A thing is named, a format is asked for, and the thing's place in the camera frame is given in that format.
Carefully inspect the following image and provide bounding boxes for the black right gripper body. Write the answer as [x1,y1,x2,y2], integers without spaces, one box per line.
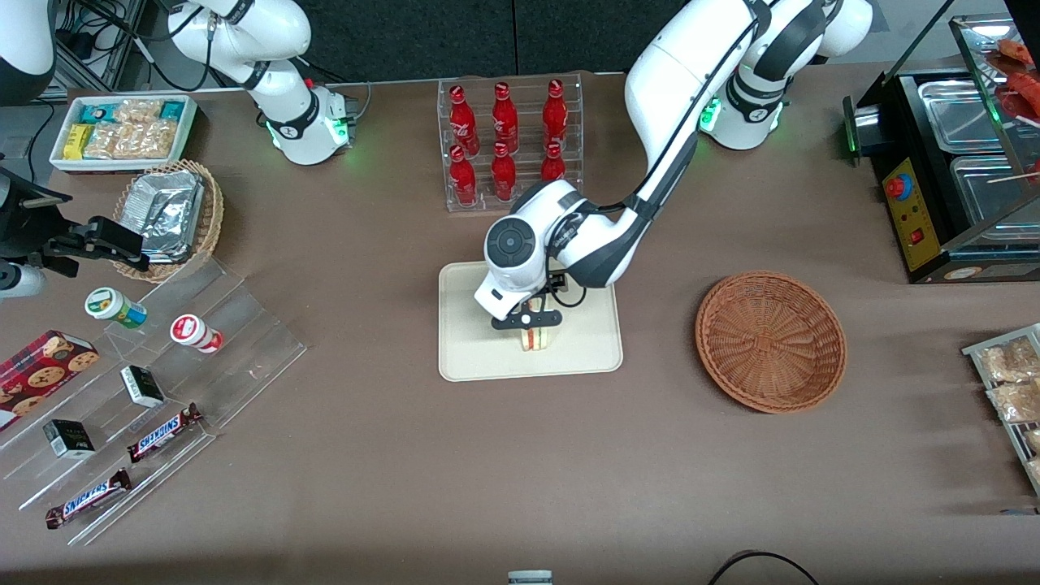
[0,167,74,264]

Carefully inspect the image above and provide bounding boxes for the triangular sandwich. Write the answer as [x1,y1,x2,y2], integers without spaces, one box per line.
[519,297,559,353]

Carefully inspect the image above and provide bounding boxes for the cream plastic serving tray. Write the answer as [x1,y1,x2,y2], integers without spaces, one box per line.
[438,260,624,383]

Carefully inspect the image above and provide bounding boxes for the light tan wicker basket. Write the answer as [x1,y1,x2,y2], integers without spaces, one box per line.
[111,159,226,284]

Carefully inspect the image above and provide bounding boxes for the brown round wicker basket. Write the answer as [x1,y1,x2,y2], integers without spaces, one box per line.
[695,270,848,415]

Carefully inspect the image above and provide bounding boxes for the silver foil packet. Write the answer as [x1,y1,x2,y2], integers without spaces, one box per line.
[140,240,201,264]
[122,170,205,254]

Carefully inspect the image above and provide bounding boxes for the green lid yogurt cup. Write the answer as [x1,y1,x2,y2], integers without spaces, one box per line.
[84,287,150,331]

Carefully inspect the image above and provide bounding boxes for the white rectangular snack bin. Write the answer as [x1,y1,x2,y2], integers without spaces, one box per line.
[49,94,199,175]

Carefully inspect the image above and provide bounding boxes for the clear rice cracker bag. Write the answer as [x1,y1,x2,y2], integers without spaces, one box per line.
[84,121,178,160]
[114,98,163,124]

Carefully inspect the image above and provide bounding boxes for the red lid yogurt cup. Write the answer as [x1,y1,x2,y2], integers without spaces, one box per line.
[169,314,225,355]

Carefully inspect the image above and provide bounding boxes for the red plaid cookie box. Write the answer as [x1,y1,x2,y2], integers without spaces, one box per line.
[0,329,101,432]

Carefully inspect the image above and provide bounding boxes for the small black carton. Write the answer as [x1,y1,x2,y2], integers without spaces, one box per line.
[119,365,167,410]
[42,418,98,461]

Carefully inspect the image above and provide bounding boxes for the clear acrylic stepped stand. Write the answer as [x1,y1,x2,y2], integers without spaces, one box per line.
[0,341,219,548]
[102,255,309,431]

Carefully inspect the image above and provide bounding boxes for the clear acrylic bottle rack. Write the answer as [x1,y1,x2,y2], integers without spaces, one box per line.
[437,72,585,214]

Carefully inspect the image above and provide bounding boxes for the Snickers chocolate bar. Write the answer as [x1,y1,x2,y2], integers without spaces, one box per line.
[44,468,133,531]
[127,403,205,465]

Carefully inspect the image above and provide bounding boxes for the black food warmer machine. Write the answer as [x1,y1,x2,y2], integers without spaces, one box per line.
[842,12,1040,286]

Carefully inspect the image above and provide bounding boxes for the stainless steel warmer pan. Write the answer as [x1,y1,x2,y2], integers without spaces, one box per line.
[949,154,1040,238]
[916,79,1010,155]

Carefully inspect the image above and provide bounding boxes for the red sausage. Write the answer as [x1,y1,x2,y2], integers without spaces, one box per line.
[996,37,1039,67]
[1006,71,1040,124]

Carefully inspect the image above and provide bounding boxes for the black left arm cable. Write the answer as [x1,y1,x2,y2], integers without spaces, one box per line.
[546,271,588,310]

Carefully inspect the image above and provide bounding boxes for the black background cables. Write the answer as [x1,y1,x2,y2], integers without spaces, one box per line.
[54,0,214,92]

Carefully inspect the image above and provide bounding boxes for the aluminium frame profile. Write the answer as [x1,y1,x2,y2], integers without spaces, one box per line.
[49,0,152,92]

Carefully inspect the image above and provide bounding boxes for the black cable loop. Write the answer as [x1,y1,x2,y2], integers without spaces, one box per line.
[705,550,823,585]

